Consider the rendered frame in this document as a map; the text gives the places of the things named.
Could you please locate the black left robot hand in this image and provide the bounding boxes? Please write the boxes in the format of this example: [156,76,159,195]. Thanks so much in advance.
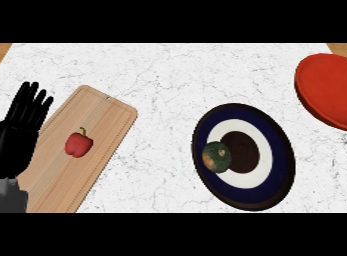
[0,81,54,181]

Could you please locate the red bell pepper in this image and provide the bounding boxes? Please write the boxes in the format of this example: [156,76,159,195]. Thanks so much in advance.
[63,126,94,159]

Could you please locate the blue and white plate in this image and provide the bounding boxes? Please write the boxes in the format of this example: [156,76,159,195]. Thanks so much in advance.
[190,102,297,212]

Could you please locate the green round croissant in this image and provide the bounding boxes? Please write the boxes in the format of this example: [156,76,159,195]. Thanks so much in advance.
[201,141,233,174]

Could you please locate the pale wooden cutting board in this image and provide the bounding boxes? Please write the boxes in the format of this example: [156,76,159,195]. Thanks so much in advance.
[14,84,139,214]

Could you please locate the red bowl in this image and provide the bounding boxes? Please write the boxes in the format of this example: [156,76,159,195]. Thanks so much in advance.
[292,53,347,133]

